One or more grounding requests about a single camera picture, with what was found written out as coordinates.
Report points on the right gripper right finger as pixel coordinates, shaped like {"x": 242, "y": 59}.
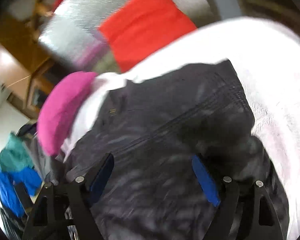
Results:
{"x": 259, "y": 219}

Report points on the silver foil headboard panel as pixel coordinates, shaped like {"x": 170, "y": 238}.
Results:
{"x": 72, "y": 37}

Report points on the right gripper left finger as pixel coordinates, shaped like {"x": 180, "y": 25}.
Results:
{"x": 59, "y": 207}

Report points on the teal garment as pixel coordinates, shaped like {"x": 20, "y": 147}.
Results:
{"x": 14, "y": 156}

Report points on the red pillow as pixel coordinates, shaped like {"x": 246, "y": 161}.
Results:
{"x": 141, "y": 27}

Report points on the brown wooden cabinet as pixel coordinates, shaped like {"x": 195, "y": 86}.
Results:
{"x": 23, "y": 64}

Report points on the white quilted bedspread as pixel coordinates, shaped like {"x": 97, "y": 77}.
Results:
{"x": 266, "y": 58}

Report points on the magenta pillow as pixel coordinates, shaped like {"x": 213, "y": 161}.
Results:
{"x": 59, "y": 110}

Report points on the blue garment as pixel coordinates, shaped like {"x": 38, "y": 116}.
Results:
{"x": 30, "y": 179}

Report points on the black jacket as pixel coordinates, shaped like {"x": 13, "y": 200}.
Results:
{"x": 153, "y": 129}

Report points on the grey garment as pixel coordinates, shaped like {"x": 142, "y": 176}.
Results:
{"x": 42, "y": 163}

